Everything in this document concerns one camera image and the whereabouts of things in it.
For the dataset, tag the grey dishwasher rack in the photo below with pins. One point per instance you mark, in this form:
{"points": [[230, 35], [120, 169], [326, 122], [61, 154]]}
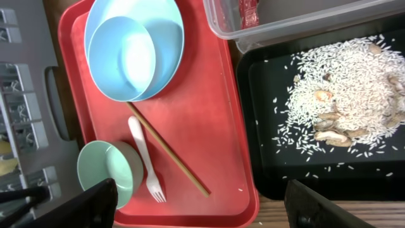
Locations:
{"points": [[32, 119]]}

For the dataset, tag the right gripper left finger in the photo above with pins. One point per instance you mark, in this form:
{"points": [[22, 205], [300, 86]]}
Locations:
{"points": [[94, 208]]}

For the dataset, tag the red plastic tray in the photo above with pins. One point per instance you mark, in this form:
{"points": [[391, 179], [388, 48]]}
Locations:
{"points": [[197, 114]]}

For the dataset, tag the rice and food scraps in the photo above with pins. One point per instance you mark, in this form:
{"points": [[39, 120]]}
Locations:
{"points": [[346, 93]]}

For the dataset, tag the red snack wrapper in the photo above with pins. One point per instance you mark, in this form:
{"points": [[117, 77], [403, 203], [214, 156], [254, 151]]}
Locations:
{"points": [[248, 10]]}

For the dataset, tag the yellow cup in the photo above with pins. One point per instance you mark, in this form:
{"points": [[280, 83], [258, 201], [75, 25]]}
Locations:
{"points": [[8, 165]]}

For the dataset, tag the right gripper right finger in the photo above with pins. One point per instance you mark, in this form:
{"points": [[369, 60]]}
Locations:
{"points": [[307, 209]]}

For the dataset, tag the wooden chopstick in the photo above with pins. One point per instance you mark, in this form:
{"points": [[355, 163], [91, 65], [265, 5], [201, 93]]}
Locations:
{"points": [[168, 150]]}

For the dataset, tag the clear plastic bin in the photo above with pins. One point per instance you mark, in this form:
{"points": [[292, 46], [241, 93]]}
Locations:
{"points": [[281, 20]]}

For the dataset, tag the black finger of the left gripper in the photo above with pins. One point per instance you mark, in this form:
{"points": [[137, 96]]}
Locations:
{"points": [[36, 194]]}

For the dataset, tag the black tray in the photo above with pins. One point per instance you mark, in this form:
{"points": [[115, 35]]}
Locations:
{"points": [[360, 173]]}

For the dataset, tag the light blue plate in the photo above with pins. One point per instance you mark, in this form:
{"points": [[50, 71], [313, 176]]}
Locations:
{"points": [[163, 21]]}

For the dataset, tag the light blue bowl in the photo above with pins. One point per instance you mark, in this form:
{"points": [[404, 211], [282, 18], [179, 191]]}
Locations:
{"points": [[121, 58]]}

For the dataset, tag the white plastic fork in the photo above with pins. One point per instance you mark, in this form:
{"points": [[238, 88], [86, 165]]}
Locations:
{"points": [[152, 181]]}

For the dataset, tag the green bowl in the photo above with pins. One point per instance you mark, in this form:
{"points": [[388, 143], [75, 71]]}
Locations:
{"points": [[99, 160]]}

